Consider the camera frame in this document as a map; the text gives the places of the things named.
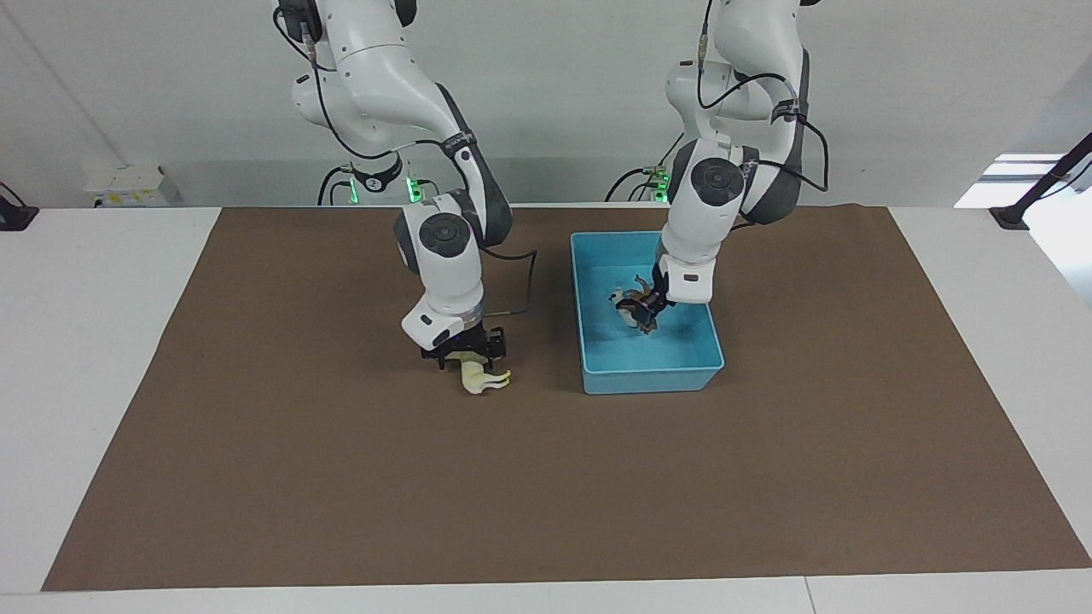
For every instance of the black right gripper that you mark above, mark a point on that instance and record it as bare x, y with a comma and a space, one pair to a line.
465, 341

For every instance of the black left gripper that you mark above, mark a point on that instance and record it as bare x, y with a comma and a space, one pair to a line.
664, 290

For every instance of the dark brown animal toy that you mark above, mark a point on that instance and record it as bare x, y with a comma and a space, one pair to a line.
641, 304

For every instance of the cream white horse toy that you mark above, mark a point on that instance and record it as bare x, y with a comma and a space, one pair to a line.
478, 378

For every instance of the black and white panda toy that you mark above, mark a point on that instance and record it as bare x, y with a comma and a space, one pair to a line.
623, 309

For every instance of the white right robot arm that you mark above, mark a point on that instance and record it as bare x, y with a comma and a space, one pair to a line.
448, 256

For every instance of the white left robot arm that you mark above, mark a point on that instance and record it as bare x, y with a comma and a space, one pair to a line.
717, 196

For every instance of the light blue storage box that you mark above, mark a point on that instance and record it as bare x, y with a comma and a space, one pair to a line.
648, 362

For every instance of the brown table mat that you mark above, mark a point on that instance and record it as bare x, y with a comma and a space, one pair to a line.
341, 477

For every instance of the black table clamp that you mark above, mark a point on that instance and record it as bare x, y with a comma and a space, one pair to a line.
15, 215

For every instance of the black camera stand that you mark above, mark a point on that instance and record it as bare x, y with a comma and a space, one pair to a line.
1041, 183

